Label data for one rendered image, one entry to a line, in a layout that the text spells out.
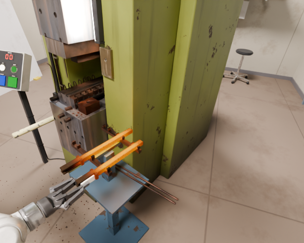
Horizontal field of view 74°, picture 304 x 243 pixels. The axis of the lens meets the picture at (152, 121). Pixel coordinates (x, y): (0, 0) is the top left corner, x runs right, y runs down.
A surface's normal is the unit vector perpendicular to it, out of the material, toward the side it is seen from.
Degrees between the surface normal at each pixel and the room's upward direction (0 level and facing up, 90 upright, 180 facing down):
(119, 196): 0
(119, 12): 90
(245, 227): 0
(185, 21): 90
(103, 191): 0
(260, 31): 90
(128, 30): 90
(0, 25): 79
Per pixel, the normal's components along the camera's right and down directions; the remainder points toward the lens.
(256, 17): -0.30, 0.53
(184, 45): -0.61, 0.43
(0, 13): 0.94, 0.05
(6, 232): 0.64, -0.21
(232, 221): 0.06, -0.82
